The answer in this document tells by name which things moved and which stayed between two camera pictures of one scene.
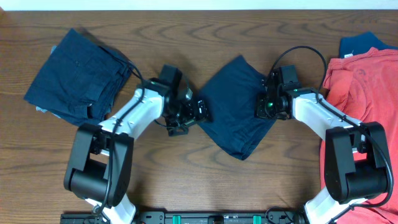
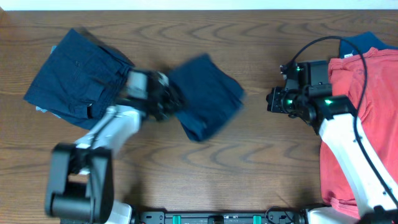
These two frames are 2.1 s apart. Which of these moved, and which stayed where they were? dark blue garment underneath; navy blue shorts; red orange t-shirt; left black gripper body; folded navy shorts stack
Moved: left black gripper body; navy blue shorts
Stayed: dark blue garment underneath; folded navy shorts stack; red orange t-shirt
